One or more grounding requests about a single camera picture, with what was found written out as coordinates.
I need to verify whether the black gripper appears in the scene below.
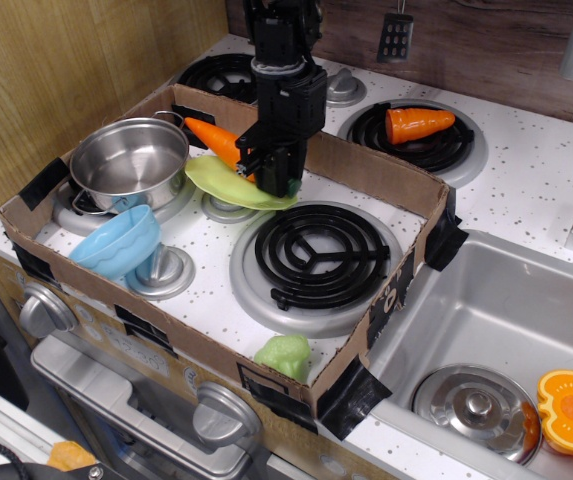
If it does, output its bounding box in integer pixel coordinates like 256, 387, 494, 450
238, 62, 327, 197

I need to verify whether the orange toy carrot green top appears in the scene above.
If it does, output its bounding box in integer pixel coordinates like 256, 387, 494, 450
184, 116, 303, 197

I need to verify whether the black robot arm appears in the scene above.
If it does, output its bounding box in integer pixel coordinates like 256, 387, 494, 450
235, 1, 328, 197

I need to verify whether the light green plastic plate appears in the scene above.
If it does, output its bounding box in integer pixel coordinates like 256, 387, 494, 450
184, 155, 298, 211

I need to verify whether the orange toy carrot piece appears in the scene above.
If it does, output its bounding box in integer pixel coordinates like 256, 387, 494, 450
385, 108, 456, 145

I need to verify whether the silver stovetop knob middle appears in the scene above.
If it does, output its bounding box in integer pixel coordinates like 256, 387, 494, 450
201, 193, 257, 224

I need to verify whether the silver stovetop knob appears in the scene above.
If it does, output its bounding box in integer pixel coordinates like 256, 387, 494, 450
201, 193, 257, 224
326, 68, 367, 108
125, 243, 196, 300

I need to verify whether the silver stovetop knob back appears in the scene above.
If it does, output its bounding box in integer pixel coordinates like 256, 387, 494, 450
326, 68, 367, 108

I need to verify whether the black front right burner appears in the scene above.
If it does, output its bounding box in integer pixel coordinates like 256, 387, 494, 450
254, 204, 392, 310

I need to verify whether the black burner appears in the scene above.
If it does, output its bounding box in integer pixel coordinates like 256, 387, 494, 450
254, 204, 392, 310
342, 101, 476, 173
71, 192, 96, 215
176, 53, 258, 104

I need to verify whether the black back left burner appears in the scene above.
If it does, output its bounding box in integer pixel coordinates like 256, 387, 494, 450
176, 53, 258, 104

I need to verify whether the brown cardboard fence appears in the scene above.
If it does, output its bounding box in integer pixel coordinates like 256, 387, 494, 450
0, 82, 470, 442

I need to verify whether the black back right burner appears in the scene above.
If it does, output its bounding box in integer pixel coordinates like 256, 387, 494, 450
342, 101, 476, 173

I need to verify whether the silver stovetop knob front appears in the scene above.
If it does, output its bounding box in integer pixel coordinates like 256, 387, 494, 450
125, 243, 196, 300

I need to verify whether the light blue plastic bowl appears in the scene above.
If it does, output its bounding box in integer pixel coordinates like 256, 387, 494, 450
69, 205, 161, 280

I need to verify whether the hanging silver spatula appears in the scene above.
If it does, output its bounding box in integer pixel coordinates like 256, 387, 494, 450
376, 1, 414, 63

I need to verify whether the light green toy broccoli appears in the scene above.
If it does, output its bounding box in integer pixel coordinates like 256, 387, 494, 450
254, 335, 311, 382

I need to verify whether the black front left burner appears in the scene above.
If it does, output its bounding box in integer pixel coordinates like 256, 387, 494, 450
71, 192, 96, 215

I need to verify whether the silver sink basin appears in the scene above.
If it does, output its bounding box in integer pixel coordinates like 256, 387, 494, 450
365, 228, 573, 480

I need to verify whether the silver oven knob right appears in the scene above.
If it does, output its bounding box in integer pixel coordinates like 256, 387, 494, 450
192, 381, 262, 448

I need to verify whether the silver oven knob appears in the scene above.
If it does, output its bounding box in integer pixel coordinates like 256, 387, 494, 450
19, 282, 78, 339
192, 381, 262, 448

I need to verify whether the silver oven knob left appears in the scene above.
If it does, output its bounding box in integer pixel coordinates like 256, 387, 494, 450
19, 282, 78, 339

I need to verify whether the stainless steel pot lid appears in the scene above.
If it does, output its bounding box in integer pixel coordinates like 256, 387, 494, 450
410, 364, 542, 465

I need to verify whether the orange cloth scrap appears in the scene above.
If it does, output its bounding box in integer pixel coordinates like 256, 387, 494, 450
46, 440, 97, 472

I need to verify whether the orange toy pumpkin half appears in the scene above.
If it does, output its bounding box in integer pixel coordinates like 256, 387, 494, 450
537, 370, 573, 456

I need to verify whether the silver oven door handle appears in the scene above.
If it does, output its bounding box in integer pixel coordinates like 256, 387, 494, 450
31, 336, 253, 479

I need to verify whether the black cable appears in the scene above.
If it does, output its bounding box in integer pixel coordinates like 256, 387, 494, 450
0, 442, 30, 480

